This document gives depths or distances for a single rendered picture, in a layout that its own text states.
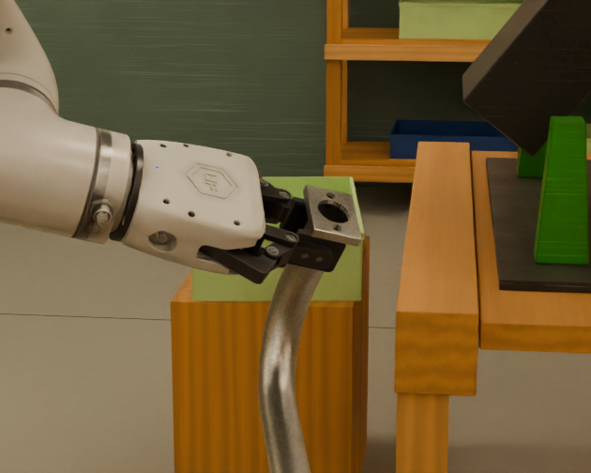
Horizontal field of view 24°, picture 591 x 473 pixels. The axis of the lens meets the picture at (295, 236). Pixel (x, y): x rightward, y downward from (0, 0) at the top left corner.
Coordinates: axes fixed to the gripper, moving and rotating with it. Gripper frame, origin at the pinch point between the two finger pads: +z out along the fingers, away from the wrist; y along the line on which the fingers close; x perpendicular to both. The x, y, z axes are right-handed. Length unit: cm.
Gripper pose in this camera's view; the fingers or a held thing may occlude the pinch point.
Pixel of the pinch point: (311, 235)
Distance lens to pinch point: 107.3
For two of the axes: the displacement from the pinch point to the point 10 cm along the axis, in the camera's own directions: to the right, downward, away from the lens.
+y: -1.1, -6.5, 7.5
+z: 9.3, 2.1, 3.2
